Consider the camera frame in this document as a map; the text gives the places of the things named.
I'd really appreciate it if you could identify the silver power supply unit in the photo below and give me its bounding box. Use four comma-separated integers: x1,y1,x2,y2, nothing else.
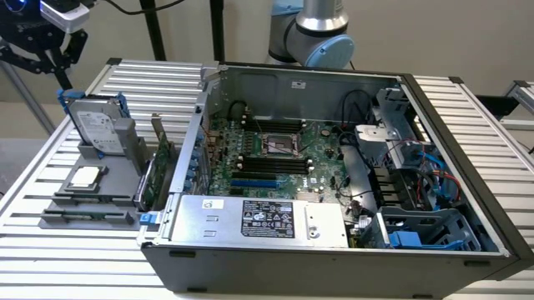
166,194,351,248

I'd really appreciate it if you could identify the grey parts rack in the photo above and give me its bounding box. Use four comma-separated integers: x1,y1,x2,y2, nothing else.
36,117,156,233

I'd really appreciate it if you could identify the black looped cable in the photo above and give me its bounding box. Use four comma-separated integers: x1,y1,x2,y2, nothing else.
339,89,373,126

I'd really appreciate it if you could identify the thin black stand pole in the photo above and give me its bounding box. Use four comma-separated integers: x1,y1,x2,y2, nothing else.
207,0,227,62

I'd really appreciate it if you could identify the white grey wrist camera box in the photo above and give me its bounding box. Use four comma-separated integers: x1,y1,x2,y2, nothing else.
39,0,92,33

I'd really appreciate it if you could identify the black fan shroud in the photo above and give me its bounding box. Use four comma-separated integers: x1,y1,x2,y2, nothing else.
370,164,423,208

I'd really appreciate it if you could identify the silver CPU chip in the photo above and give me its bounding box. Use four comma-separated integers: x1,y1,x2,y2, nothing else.
68,166,111,189

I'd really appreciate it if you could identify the black camera cable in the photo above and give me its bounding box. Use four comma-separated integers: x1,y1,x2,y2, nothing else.
102,0,148,16

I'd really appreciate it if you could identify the green graphics card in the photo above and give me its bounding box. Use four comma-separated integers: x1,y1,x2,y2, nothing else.
132,112,178,213

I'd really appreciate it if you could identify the hard disk in blue carrier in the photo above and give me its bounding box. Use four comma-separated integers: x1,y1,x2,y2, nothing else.
56,88,134,158

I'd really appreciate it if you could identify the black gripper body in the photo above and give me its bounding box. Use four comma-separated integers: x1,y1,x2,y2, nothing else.
0,0,71,53

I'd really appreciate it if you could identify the small metal slat table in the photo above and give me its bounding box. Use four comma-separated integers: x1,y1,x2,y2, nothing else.
497,80,534,126

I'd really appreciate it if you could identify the red wire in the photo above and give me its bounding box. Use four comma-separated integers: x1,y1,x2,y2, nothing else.
433,167,463,201

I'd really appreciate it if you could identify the silver chipset heatsink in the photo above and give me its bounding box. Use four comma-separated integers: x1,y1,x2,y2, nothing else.
296,191,323,203

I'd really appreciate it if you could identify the metal disk bay cage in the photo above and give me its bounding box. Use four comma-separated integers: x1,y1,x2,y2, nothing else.
353,86,435,170

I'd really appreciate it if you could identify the grey metal frame leg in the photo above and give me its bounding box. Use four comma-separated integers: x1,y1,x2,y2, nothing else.
0,59,56,136

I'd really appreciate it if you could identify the blue data wire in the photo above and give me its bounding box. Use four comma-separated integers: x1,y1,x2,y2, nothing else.
410,146,446,206

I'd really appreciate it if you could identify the grey plastic disk bay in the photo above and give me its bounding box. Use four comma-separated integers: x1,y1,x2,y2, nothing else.
374,204,483,251

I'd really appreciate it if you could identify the green motherboard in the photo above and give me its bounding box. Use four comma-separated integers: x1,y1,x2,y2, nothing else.
206,114,378,216

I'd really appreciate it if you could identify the short black power cable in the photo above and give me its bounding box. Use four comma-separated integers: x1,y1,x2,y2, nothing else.
226,99,252,120

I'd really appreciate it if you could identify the blue plastic bay clip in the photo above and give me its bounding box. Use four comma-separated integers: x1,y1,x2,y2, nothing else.
386,231,423,250

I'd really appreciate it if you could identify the thick black stand pole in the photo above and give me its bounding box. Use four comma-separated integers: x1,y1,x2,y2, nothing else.
139,0,168,62

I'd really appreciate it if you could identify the CPU socket metal frame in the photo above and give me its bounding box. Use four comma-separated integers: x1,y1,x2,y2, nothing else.
256,132,304,158

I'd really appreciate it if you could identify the blue expansion slot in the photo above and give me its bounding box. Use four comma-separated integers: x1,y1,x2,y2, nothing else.
230,179,279,190

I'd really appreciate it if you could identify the black open PC case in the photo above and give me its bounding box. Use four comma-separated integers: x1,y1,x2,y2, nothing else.
139,60,523,297

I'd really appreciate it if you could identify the long black expansion slot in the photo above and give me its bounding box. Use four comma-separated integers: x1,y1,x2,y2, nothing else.
230,171,279,181

